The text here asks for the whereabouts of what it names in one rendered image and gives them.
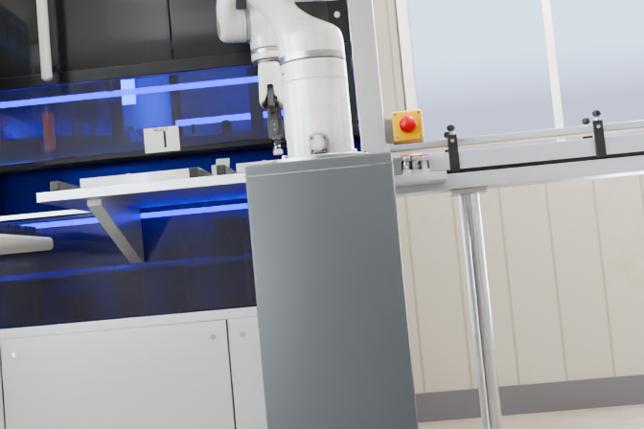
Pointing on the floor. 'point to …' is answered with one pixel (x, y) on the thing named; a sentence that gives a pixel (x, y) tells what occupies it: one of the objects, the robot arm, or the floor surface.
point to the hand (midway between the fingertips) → (275, 129)
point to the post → (366, 66)
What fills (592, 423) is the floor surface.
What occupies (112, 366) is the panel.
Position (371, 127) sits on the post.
